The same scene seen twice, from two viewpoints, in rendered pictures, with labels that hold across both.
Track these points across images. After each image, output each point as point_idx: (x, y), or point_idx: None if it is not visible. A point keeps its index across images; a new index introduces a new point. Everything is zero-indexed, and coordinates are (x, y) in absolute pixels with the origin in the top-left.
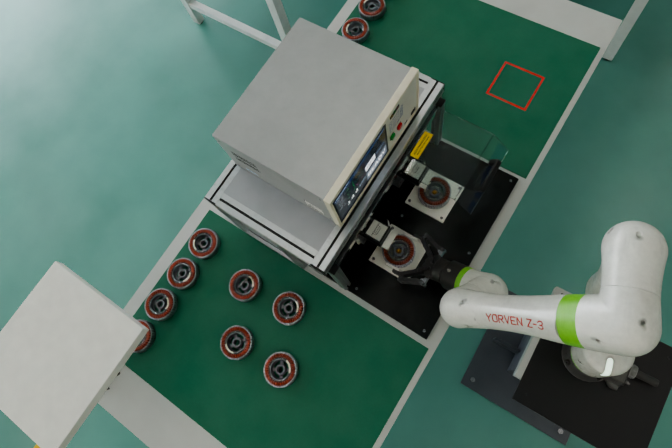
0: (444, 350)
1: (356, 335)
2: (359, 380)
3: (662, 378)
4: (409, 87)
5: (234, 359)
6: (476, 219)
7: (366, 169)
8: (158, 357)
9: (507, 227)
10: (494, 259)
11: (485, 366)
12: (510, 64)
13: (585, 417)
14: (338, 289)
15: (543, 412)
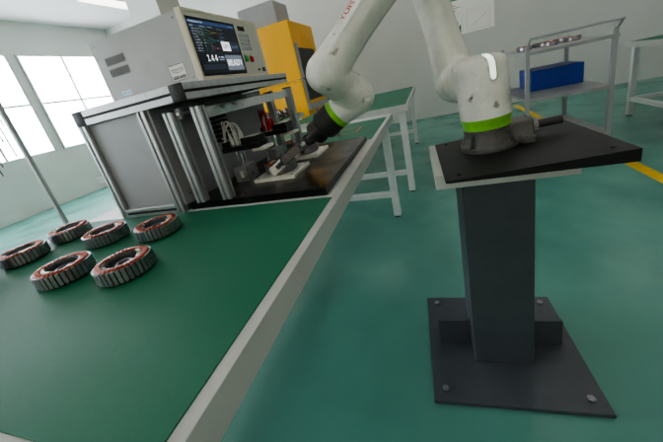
0: (397, 375)
1: (244, 218)
2: (248, 239)
3: (563, 126)
4: (250, 28)
5: (47, 277)
6: (343, 149)
7: (223, 47)
8: None
9: (402, 265)
10: (404, 286)
11: (450, 368)
12: None
13: (533, 157)
14: (223, 207)
15: (487, 173)
